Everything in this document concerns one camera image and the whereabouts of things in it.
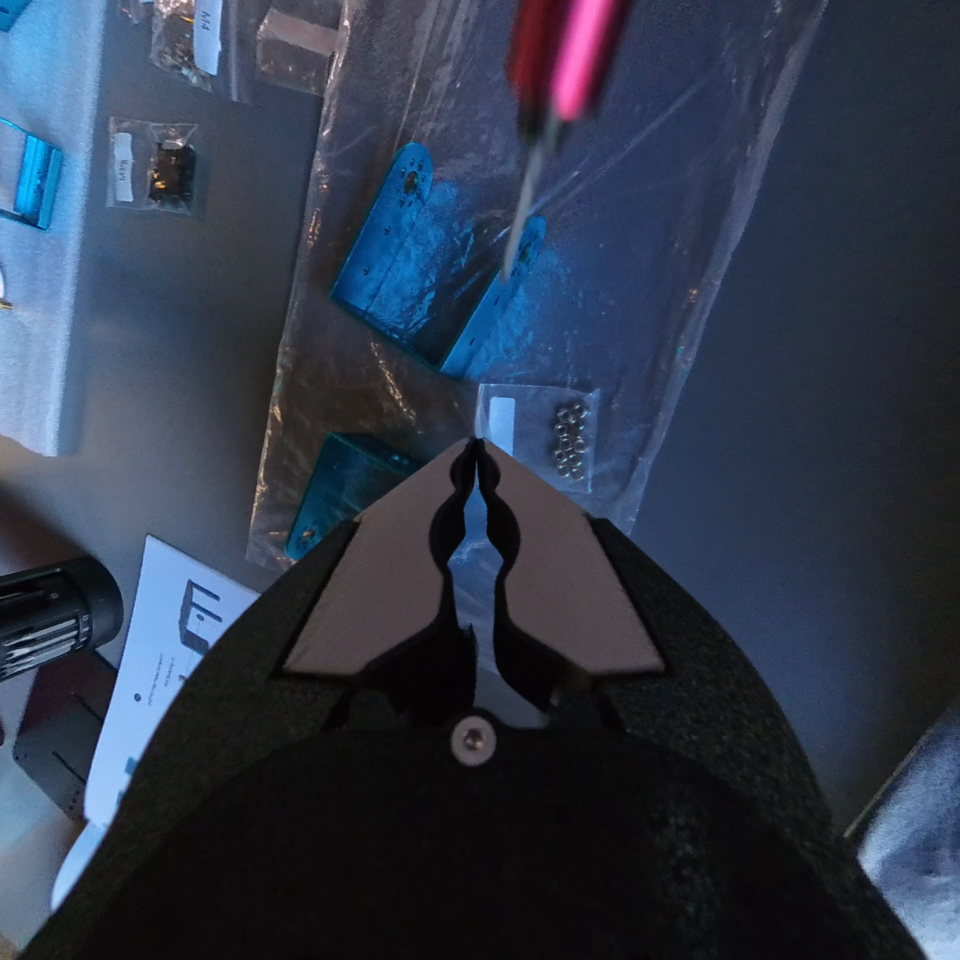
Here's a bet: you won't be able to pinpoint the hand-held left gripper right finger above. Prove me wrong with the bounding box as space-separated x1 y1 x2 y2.
478 438 667 712

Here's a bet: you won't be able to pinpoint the short blue metal bracket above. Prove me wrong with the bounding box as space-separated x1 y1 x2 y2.
285 431 423 562

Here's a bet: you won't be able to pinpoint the large clear plastic bag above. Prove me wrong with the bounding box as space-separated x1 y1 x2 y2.
246 0 830 575

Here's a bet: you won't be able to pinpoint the grey desk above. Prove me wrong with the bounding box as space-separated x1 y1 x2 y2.
0 0 960 950

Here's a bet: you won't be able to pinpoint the small clear nut bag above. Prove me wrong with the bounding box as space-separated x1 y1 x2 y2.
474 382 603 498

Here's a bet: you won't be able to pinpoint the instruction booklet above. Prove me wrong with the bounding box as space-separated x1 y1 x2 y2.
51 534 262 910

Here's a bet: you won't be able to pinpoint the pile of small hardware bags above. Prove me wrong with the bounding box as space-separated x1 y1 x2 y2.
107 0 352 220

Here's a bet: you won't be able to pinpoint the red screwdriver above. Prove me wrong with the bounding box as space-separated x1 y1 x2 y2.
504 0 635 280

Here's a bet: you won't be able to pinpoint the dark flat plate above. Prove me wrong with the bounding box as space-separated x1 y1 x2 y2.
11 651 120 822

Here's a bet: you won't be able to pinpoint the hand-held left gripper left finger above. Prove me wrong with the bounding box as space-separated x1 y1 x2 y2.
283 437 480 725

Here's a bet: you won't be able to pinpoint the long blue metal bracket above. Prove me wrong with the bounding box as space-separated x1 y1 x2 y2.
330 141 549 378

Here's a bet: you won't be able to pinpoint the white foam sheet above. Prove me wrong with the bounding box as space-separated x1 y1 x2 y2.
0 0 108 459

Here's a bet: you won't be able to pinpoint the black bit holder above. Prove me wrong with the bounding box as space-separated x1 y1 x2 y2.
0 555 126 682

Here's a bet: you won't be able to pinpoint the shiny blue U bracket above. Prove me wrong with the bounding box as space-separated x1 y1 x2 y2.
0 118 66 231

